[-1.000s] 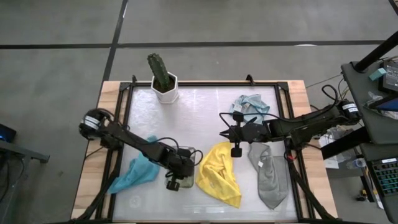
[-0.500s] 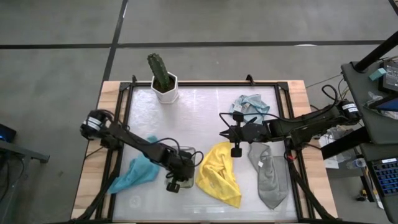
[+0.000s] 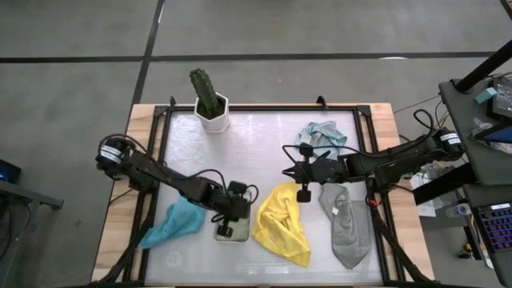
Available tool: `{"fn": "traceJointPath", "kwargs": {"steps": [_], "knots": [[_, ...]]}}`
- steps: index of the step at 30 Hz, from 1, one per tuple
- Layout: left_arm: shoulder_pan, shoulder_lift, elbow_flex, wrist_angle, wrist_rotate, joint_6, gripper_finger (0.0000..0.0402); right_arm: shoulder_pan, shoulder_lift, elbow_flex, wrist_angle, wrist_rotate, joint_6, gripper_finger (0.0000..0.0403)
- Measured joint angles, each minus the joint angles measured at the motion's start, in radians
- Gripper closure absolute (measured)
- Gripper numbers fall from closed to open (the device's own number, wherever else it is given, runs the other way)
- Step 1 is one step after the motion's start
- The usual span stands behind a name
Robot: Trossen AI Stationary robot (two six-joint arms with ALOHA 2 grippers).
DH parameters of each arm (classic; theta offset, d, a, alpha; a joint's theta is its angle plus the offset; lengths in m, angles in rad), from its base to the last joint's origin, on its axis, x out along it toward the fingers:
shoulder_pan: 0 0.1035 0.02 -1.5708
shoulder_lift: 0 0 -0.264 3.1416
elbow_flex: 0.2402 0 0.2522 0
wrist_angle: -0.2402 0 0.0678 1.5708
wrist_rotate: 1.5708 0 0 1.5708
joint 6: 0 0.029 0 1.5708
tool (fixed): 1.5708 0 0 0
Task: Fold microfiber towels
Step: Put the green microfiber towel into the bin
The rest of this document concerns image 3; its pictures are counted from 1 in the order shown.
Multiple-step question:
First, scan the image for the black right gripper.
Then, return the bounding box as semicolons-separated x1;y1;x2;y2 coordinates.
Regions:
282;144;349;192

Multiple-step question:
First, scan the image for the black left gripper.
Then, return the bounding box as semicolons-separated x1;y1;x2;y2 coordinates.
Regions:
202;182;257;223

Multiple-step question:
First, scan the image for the pale green microfiber towel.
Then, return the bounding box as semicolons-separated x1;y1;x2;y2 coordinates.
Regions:
215;191;251;242

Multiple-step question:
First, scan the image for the white plastic bin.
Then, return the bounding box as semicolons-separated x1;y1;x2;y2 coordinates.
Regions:
214;187;253;244

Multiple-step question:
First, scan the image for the yellow microfiber towel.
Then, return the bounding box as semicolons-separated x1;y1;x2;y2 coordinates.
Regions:
250;181;312;268

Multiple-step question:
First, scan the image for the light blue microfiber towel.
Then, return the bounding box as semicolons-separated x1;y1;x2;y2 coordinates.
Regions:
294;121;348;161

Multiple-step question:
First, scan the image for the teal microfiber towel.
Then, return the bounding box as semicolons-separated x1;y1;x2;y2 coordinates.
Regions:
138;195;207;250

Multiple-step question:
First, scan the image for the grey microfiber towel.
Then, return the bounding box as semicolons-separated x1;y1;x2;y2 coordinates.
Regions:
318;182;372;270

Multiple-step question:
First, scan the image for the white hexagonal plant pot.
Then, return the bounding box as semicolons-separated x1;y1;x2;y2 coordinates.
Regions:
194;92;232;134

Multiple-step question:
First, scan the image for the white paper sheet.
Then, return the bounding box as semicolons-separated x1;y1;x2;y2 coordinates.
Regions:
410;163;447;218

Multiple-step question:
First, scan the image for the clear plastic bottle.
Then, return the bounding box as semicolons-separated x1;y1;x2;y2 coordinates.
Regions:
446;202;473;219

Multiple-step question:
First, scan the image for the dark grey desk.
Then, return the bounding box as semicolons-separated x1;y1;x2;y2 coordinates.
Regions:
411;78;512;288

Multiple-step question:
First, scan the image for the clear plastic bag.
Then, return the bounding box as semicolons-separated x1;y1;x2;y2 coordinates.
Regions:
467;118;512;155

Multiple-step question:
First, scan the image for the small teal box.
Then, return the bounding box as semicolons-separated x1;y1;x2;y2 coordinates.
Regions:
474;86;498;105

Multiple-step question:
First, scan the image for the grey metal stand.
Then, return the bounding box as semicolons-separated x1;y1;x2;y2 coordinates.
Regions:
0;179;65;288

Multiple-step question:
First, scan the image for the tablet with blue screen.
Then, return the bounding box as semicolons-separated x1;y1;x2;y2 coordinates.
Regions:
474;119;512;144

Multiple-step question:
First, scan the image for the backlit keyboard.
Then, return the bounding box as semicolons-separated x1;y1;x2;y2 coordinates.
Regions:
478;202;512;253

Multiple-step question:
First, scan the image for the black pole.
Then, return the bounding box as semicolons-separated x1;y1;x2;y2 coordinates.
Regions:
455;39;512;94

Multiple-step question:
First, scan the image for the black electronic device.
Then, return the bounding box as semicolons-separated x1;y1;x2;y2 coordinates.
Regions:
491;76;512;121

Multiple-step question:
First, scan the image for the black device with blue light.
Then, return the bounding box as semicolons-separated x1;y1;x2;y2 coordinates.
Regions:
0;158;22;184

